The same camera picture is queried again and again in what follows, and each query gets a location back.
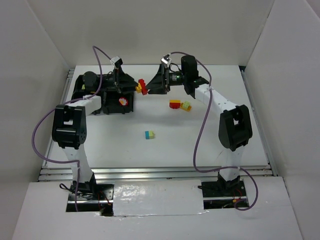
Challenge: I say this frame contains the yellow flat lego plate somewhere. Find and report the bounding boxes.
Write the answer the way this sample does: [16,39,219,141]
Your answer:
[179,103,192,112]

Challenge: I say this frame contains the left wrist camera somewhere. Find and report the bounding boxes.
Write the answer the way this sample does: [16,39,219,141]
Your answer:
[110,56,123,69]

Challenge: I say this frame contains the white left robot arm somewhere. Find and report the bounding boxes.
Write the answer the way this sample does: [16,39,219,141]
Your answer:
[52,67,139,196]

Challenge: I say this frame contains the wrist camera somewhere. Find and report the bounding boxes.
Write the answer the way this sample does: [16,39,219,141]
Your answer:
[161,53,172,68]
[110,56,123,69]

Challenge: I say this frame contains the red long lego brick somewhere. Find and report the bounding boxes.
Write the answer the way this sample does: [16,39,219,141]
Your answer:
[138,78,148,95]

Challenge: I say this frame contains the white cover panel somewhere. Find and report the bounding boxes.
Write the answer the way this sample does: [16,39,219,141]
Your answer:
[113,179,205,217]

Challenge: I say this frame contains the yellow smiley face lego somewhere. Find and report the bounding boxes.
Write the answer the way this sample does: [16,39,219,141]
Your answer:
[135,86,142,93]

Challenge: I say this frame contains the black four-compartment sorting tray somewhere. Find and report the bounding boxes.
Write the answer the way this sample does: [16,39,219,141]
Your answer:
[71,71,136,115]

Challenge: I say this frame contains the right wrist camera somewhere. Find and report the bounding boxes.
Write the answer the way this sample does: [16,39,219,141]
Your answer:
[161,53,172,68]

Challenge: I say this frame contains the red and yellow curved lego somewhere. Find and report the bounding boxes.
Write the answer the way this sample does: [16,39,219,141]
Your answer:
[169,99,181,109]

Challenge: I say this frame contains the teal and green lego block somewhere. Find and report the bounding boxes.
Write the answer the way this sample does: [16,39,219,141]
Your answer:
[144,130,155,140]

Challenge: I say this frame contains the light green square lego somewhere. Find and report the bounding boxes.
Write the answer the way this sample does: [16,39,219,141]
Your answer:
[182,101,190,107]

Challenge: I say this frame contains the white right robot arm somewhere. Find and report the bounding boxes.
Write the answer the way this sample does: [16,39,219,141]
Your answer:
[146,53,253,192]

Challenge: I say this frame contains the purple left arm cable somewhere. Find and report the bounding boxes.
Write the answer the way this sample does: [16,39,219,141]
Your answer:
[31,45,121,212]

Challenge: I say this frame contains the red flower print lego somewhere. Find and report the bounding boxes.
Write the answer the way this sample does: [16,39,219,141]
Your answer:
[118,97,129,106]

